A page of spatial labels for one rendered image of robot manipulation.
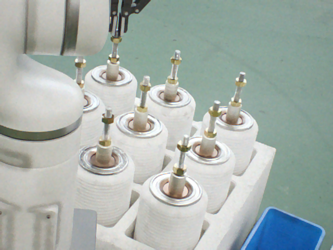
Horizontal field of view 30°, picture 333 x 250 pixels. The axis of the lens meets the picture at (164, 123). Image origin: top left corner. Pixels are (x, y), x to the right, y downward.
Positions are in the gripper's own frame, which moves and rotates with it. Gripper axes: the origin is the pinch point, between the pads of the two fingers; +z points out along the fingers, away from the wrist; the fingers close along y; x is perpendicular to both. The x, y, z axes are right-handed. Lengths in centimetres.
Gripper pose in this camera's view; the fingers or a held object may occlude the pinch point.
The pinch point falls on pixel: (117, 24)
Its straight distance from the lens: 110.6
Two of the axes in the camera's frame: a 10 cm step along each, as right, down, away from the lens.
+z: -1.5, 8.4, 5.2
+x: 2.1, 5.4, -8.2
